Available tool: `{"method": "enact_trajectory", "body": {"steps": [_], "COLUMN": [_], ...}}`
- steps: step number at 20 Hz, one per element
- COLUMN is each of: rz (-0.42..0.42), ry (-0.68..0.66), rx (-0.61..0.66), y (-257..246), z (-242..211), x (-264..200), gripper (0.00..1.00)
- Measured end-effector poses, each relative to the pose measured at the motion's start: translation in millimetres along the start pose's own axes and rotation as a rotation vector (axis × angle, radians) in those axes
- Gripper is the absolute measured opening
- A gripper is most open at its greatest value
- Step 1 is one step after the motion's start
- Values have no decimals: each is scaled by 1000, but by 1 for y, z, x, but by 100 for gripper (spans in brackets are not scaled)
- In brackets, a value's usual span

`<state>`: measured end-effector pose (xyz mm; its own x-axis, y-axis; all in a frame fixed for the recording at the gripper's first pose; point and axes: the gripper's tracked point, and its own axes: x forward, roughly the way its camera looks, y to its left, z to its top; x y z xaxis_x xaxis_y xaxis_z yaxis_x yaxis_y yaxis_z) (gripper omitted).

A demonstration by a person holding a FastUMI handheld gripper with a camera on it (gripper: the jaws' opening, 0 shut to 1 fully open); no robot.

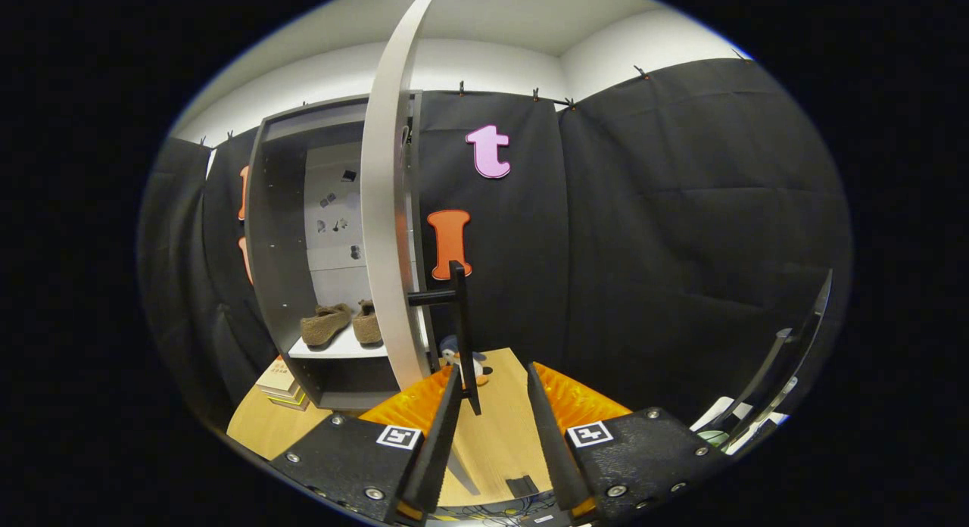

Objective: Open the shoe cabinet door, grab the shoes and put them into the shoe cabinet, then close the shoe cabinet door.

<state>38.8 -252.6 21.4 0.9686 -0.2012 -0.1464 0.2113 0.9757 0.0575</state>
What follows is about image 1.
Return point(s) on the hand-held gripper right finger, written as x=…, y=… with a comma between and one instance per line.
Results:
x=556, y=451

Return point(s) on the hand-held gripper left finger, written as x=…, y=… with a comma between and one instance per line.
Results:
x=439, y=451

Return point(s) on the brown fuzzy shoe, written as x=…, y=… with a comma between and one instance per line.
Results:
x=369, y=326
x=325, y=326

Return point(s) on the beige shoe cabinet door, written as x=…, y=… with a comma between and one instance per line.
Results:
x=386, y=247

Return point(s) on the dark grey shoe cabinet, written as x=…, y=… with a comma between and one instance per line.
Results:
x=276, y=247

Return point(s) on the small black block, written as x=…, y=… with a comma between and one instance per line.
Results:
x=522, y=486

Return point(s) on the small penguin toy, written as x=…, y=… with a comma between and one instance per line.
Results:
x=449, y=353

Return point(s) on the yellow edged book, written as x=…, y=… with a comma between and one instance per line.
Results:
x=291, y=400

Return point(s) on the beige cover book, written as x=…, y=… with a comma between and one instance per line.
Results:
x=276, y=377

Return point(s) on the black backdrop cloth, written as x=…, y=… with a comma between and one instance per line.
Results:
x=681, y=247

